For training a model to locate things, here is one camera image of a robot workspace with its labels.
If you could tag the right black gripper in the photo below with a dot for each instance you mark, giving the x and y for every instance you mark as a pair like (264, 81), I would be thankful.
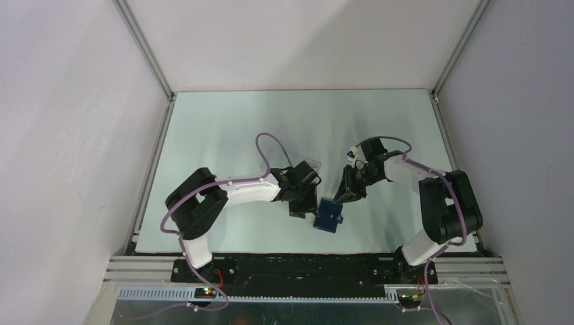
(349, 191)

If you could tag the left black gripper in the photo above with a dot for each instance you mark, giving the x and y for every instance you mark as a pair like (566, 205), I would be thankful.
(309, 205)

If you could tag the blue leather card holder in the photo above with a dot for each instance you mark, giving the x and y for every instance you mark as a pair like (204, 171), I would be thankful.
(329, 216)

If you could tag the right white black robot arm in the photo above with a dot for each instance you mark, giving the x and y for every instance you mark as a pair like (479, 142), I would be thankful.
(449, 209)

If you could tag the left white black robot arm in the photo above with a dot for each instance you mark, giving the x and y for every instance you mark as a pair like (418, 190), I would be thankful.
(196, 203)

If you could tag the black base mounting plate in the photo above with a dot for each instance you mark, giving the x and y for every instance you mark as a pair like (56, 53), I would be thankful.
(305, 275)

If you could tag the right controller board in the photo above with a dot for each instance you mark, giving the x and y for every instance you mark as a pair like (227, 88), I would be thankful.
(410, 302)

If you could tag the controller board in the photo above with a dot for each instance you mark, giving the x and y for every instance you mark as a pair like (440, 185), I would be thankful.
(205, 293)
(410, 302)

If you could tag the left controller board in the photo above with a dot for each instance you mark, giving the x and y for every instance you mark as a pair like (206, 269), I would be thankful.
(205, 293)

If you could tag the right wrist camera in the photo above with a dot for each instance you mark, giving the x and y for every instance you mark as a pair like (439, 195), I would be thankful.
(352, 155)

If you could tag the grey slotted cable duct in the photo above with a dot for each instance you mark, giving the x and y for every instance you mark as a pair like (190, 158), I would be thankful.
(192, 294)

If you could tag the right aluminium frame post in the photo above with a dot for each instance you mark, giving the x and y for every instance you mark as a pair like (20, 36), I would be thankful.
(465, 37)

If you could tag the aluminium frame post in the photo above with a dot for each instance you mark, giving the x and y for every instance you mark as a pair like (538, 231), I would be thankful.
(126, 13)
(465, 37)

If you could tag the left aluminium frame post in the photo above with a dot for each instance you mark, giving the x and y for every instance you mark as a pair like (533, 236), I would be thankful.
(126, 13)

